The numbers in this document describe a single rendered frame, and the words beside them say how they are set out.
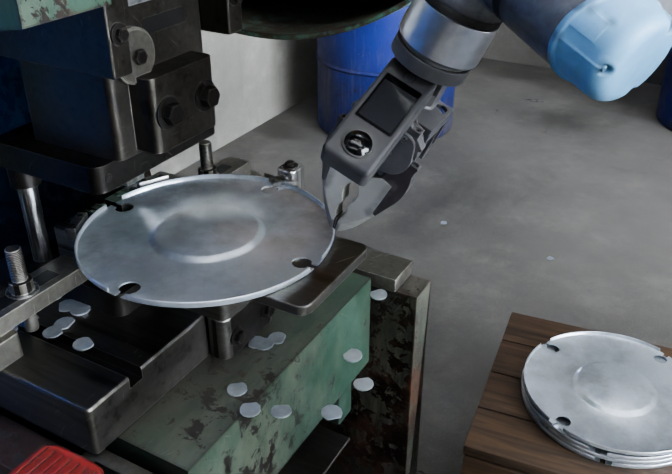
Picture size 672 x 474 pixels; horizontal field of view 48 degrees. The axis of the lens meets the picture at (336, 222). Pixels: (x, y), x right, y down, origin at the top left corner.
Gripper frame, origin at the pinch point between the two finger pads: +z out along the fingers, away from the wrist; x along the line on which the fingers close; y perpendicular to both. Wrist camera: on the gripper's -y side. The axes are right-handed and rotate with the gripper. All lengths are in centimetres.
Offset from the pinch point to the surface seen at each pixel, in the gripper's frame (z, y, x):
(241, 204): 13.1, 8.7, 13.1
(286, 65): 116, 218, 96
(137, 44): -6.0, -3.0, 25.1
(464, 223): 90, 153, -8
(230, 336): 19.9, -3.1, 3.8
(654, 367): 28, 54, -49
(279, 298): 7.2, -6.1, 0.1
